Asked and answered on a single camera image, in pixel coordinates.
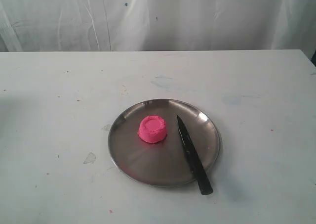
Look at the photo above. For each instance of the round steel plate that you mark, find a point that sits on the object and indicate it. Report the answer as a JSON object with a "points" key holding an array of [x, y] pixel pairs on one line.
{"points": [[162, 164]]}

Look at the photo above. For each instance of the pink dough lump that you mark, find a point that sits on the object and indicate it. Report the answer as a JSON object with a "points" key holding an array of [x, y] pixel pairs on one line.
{"points": [[152, 129]]}

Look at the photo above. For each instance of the black knife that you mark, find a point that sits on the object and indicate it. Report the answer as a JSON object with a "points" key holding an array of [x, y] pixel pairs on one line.
{"points": [[193, 160]]}

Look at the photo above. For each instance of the white backdrop curtain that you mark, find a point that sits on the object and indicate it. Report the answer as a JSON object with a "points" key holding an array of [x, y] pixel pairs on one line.
{"points": [[135, 25]]}

